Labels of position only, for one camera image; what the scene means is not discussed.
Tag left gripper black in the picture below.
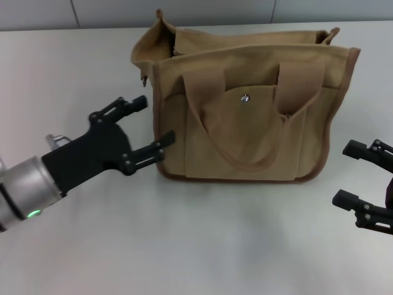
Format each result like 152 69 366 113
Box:
41 95 177 198

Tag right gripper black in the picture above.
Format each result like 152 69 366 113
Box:
332 138 393 237

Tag khaki canvas food bag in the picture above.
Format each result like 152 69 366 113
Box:
129 8 362 184

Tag left silver cable connector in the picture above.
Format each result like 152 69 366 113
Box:
45 133 72 150

